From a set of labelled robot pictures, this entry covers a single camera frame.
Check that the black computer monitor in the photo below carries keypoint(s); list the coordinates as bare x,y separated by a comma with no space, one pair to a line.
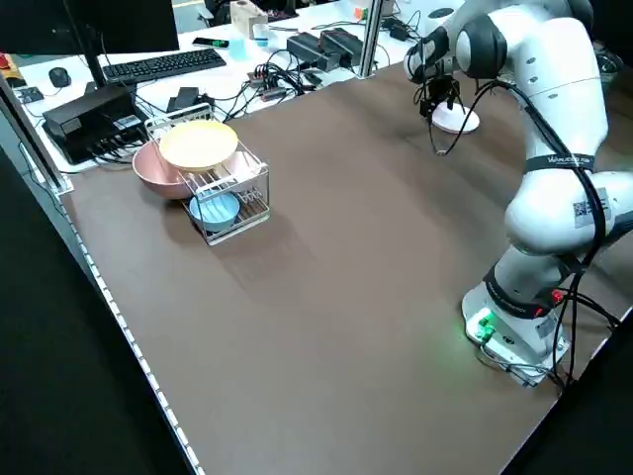
123,25

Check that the small orange box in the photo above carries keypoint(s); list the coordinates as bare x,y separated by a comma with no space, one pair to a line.
361,10

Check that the yellow plate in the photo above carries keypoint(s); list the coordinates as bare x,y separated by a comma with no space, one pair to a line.
198,146

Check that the aluminium frame post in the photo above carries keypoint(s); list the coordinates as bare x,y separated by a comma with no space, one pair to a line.
34,138
371,39

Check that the large pink bowl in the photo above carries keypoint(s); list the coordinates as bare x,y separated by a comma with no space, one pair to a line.
153,173

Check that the small light pink plate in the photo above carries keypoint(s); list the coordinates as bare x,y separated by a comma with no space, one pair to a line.
244,165

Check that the grey usb hub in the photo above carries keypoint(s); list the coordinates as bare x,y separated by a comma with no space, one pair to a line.
267,84

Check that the small red object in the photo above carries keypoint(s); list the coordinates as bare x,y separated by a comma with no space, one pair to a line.
4,61

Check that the flat black adapter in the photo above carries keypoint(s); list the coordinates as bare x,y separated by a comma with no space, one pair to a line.
184,99

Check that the black computer mouse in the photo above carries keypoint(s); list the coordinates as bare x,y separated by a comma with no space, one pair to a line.
59,76

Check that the white cup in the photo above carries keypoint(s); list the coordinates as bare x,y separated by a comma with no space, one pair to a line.
261,35

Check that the black ribbed power supply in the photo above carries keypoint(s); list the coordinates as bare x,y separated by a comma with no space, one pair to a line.
306,49
341,45

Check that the black smartphone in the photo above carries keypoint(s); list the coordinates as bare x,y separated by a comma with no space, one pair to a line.
211,43

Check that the steel cooking pot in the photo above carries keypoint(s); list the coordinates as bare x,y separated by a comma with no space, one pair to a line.
609,66

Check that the small black power adapter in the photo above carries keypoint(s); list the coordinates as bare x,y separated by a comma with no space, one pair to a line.
399,29

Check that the blue bowl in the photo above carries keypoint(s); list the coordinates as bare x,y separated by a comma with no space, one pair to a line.
215,213

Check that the black computer box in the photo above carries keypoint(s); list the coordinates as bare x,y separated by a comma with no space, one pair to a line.
89,119

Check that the black keyboard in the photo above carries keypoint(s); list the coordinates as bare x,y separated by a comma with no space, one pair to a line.
163,64

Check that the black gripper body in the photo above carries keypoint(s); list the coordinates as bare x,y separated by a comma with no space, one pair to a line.
441,88

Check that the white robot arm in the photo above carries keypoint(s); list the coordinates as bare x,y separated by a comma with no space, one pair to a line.
554,74

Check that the wooden box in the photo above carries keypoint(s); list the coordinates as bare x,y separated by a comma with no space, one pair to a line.
247,15

